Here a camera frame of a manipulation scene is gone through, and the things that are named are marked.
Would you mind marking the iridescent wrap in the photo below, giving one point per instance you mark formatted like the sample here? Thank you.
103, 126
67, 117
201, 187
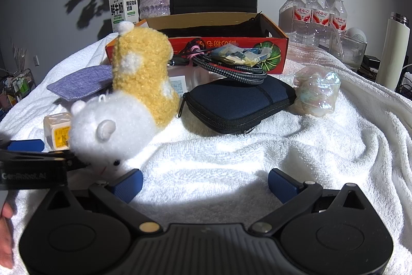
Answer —
317, 91

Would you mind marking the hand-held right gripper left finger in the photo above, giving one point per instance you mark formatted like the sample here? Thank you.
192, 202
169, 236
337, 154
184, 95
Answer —
127, 186

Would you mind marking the purple fabric pouch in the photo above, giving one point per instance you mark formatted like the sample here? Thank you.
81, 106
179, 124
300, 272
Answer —
80, 81

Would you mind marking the white milk carton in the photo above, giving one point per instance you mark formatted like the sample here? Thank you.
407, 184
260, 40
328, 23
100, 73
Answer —
124, 9

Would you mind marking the white wall outlet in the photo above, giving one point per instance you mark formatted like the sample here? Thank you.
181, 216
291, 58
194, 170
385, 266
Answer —
37, 60

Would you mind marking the orange cardboard box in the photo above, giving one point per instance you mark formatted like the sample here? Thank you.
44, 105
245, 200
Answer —
193, 24

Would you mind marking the person's left hand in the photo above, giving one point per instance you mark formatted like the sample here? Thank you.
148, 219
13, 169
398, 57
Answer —
5, 236

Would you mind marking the black power adapter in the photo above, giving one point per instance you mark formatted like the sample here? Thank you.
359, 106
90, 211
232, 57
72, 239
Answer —
371, 61

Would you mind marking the white towel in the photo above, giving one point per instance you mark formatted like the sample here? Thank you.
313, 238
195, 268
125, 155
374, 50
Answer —
225, 152

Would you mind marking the shrink-wrapped water bottle pack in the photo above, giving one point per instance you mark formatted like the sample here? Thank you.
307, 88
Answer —
309, 17

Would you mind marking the white round speaker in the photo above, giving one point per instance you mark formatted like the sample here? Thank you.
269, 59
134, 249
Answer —
357, 33

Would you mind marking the small beige box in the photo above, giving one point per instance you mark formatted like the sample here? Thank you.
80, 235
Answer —
56, 130

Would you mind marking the navy zip case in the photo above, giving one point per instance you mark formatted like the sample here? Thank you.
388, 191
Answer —
235, 104

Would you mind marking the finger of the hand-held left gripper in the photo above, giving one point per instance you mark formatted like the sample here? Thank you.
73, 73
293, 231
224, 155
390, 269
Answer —
25, 145
48, 157

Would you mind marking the clear glass container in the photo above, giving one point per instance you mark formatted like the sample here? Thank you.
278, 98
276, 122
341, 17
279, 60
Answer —
349, 52

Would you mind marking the white thermos bottle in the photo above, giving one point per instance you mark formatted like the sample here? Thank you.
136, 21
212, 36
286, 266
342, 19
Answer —
392, 49

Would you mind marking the yellow and white plush toy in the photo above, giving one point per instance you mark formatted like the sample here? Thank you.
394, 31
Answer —
141, 75

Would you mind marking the clear bag of small packets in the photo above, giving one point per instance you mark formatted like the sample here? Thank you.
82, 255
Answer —
238, 54

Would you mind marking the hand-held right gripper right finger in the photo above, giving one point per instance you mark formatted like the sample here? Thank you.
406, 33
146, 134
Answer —
283, 186

